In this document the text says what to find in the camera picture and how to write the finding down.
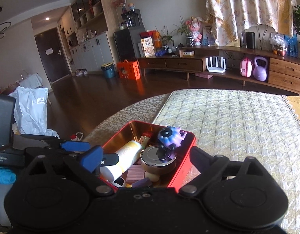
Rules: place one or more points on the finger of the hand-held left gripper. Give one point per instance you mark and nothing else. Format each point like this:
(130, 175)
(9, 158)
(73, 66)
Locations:
(111, 159)
(75, 145)

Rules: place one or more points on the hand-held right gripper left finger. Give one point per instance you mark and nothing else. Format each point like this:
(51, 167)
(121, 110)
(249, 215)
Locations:
(91, 158)

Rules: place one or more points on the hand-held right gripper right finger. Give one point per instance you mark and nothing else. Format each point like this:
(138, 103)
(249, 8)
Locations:
(201, 160)

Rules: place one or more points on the white yellow bottle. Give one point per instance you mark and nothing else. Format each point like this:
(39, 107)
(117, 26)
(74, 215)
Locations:
(125, 156)

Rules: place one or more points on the red tin box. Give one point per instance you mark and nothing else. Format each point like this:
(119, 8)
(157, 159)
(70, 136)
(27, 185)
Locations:
(184, 165)

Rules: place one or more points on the pink bar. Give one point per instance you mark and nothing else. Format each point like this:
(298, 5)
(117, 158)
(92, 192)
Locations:
(136, 174)

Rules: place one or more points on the small purple bar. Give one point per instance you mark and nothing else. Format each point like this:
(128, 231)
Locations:
(141, 182)

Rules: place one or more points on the red white snack packet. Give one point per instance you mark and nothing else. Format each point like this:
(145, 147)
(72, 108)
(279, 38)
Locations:
(143, 139)

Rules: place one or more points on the purple spiky toy figure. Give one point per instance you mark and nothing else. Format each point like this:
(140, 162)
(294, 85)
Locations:
(169, 136)

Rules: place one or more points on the round metal tin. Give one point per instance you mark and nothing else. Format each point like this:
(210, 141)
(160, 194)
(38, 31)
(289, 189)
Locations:
(152, 160)

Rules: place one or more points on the peach makeup sponge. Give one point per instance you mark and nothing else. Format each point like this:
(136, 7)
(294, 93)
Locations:
(152, 176)

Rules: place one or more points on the person's left hand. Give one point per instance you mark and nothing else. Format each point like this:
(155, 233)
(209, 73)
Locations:
(3, 176)

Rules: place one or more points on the white plastic bag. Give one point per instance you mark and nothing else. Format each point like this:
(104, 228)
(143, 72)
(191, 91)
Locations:
(30, 112)

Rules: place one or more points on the cream quilted mat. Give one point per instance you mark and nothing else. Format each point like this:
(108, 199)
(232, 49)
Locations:
(237, 126)

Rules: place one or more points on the pair of shoes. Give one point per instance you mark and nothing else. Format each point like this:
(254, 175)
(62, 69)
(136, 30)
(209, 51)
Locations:
(81, 72)

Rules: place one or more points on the dark entrance door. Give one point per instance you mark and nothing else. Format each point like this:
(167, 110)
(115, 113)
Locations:
(51, 53)

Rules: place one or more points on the teal bucket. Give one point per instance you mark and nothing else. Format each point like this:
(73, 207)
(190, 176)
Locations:
(108, 71)

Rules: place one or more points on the orange gift box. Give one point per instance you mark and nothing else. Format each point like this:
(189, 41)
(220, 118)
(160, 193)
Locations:
(128, 70)

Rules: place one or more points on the white router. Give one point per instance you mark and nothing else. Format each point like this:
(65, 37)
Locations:
(215, 69)

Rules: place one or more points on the pink toy case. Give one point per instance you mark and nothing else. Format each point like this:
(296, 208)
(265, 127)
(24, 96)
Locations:
(246, 68)

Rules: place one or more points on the purple kettlebell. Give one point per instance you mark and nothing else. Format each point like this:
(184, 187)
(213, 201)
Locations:
(260, 73)

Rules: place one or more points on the small wooden box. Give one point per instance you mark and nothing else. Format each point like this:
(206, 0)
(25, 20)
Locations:
(187, 53)

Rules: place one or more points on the yellow table runner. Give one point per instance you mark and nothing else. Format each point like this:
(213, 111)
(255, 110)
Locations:
(298, 104)

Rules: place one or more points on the dark mini fridge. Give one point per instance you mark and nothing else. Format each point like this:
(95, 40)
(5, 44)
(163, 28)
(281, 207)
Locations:
(125, 43)

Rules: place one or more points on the blue toy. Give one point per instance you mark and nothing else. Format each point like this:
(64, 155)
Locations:
(160, 53)

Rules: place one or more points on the cereal box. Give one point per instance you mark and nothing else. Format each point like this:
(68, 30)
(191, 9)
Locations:
(148, 47)

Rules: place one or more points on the wooden TV cabinet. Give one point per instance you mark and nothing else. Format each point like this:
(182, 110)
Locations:
(286, 78)

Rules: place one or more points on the potted orchid plant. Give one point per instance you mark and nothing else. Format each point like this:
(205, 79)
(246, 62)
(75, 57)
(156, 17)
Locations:
(186, 34)

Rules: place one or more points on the orange red box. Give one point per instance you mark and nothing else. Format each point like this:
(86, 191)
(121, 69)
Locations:
(156, 37)

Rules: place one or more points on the black speaker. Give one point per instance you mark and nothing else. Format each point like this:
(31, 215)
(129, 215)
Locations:
(250, 40)

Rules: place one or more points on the pink doll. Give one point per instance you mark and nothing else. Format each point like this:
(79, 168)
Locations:
(195, 30)

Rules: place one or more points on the black coffee machine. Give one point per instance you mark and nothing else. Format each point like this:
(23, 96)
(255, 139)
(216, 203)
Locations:
(132, 18)

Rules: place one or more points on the clear plastic bag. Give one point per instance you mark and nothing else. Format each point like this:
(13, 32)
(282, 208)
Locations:
(277, 43)

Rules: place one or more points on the blue picture box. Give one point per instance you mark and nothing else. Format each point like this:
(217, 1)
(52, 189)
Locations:
(291, 45)

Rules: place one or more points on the vase with pink flowers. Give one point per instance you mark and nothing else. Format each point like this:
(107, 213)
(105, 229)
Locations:
(123, 6)

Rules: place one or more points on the small figurine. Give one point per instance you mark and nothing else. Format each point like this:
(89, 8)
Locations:
(131, 6)

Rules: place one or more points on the floral printed cloth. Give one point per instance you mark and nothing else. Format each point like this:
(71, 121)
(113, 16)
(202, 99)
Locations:
(237, 4)

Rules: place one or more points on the wall cupboard unit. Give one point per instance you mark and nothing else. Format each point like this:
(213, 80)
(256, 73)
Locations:
(91, 41)

